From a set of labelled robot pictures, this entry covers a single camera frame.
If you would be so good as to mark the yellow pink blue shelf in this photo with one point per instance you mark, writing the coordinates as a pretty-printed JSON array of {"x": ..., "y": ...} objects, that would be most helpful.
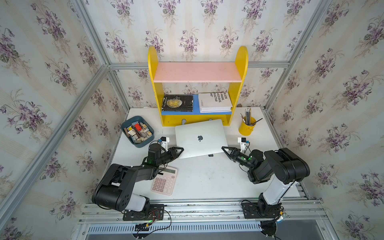
[{"x": 233, "y": 73}]

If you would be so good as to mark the silver laptop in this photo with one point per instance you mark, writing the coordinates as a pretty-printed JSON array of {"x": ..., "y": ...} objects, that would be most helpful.
[{"x": 200, "y": 139}]

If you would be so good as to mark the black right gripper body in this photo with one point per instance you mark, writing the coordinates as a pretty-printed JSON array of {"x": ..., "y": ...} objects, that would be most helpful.
[{"x": 243, "y": 160}]

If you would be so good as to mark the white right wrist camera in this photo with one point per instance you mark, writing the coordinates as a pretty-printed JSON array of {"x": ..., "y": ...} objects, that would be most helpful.
[{"x": 244, "y": 143}]

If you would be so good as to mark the yellow pencil cup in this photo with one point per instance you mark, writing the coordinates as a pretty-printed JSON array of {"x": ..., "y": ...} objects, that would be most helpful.
[{"x": 245, "y": 129}]

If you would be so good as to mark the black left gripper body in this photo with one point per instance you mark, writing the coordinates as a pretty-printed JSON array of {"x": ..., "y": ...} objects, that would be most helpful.
[{"x": 166, "y": 158}]

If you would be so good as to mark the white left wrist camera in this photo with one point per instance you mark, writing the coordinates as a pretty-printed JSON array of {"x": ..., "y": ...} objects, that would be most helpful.
[{"x": 164, "y": 141}]

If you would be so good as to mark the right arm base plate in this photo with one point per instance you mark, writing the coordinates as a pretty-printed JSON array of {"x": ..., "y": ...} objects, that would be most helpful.
[{"x": 255, "y": 210}]

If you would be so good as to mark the teal bin of blocks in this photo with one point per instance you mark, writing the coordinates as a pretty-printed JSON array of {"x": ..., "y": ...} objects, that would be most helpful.
[{"x": 138, "y": 131}]

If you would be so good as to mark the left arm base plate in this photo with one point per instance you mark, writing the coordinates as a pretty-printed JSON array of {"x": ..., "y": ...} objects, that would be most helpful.
[{"x": 149, "y": 213}]

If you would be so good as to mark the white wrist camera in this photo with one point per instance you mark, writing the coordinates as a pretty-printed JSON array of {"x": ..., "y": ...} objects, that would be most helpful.
[
  {"x": 244, "y": 143},
  {"x": 164, "y": 141}
]

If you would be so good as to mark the pink calculator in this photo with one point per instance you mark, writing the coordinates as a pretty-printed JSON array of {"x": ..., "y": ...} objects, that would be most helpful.
[{"x": 165, "y": 181}]

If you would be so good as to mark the white paperback book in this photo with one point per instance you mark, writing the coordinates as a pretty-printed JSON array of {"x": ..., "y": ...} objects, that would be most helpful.
[{"x": 215, "y": 102}]

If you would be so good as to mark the aluminium mounting rail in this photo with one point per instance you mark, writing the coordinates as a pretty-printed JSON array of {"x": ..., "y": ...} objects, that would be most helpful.
[{"x": 173, "y": 216}]

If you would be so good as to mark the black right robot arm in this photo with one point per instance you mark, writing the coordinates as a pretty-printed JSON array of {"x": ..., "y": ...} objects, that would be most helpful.
[{"x": 283, "y": 167}]

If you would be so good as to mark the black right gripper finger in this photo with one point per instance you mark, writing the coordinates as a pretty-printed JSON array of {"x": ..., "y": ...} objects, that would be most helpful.
[
  {"x": 230, "y": 150},
  {"x": 231, "y": 154}
]

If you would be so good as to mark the black book gold emblem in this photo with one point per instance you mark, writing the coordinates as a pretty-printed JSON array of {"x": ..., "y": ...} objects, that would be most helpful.
[{"x": 178, "y": 103}]

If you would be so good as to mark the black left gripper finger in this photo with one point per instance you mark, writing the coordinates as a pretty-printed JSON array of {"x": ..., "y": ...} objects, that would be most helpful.
[
  {"x": 175, "y": 154},
  {"x": 176, "y": 149}
]

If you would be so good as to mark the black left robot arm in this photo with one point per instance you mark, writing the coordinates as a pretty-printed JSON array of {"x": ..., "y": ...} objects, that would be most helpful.
[{"x": 115, "y": 190}]

